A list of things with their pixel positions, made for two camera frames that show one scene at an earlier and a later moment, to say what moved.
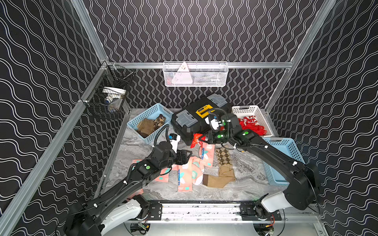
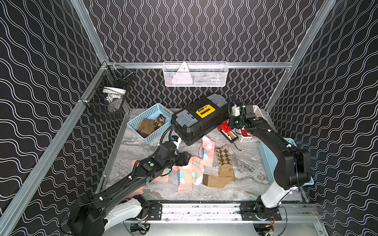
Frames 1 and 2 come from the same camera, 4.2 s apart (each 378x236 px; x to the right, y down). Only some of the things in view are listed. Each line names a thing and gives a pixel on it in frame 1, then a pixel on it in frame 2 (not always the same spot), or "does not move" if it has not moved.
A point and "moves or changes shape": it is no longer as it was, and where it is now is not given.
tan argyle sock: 159,121 does not move
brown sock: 145,126 does not move
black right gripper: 210,139 to 231,120
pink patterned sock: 207,154 does not move
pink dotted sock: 192,172 does not move
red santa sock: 196,137 moves or changes shape
